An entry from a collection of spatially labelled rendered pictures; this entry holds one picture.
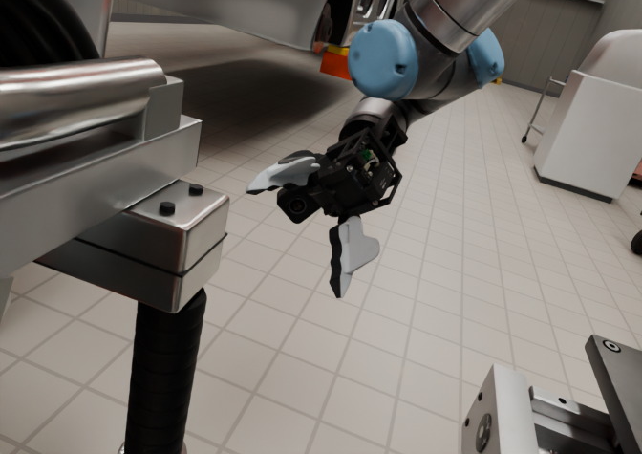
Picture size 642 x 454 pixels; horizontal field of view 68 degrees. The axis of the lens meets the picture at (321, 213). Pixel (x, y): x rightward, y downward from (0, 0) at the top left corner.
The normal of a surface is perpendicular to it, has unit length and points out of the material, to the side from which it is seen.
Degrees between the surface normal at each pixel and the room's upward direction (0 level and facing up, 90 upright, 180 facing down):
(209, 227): 90
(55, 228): 90
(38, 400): 0
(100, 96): 77
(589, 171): 90
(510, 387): 0
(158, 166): 90
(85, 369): 0
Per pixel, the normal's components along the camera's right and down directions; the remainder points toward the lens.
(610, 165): -0.29, 0.34
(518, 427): 0.23, -0.88
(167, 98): 0.94, 0.31
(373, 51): -0.64, 0.18
